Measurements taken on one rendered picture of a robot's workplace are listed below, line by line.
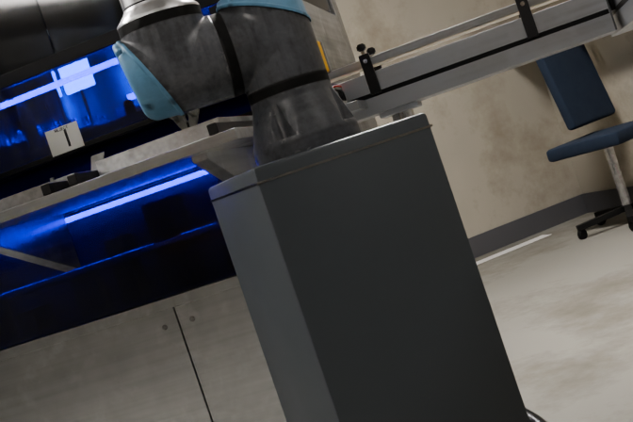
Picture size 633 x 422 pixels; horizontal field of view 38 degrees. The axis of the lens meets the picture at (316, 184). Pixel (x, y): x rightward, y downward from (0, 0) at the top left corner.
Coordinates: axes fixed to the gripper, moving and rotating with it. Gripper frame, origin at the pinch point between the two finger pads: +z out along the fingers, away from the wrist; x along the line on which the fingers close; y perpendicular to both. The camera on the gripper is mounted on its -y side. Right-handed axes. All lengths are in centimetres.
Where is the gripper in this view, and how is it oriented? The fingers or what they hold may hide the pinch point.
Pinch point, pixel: (190, 126)
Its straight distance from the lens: 170.2
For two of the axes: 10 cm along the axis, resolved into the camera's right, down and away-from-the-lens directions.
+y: -2.2, 0.9, -9.7
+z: 3.2, 9.5, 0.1
